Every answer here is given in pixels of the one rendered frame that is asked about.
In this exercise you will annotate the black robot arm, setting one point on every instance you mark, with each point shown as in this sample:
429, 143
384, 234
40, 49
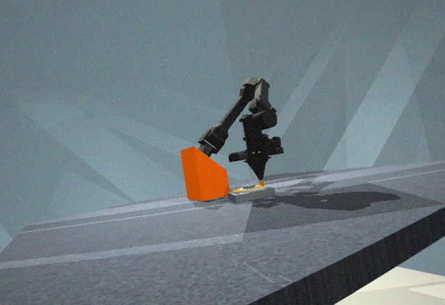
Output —
254, 90

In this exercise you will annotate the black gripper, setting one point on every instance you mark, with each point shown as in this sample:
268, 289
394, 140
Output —
256, 161

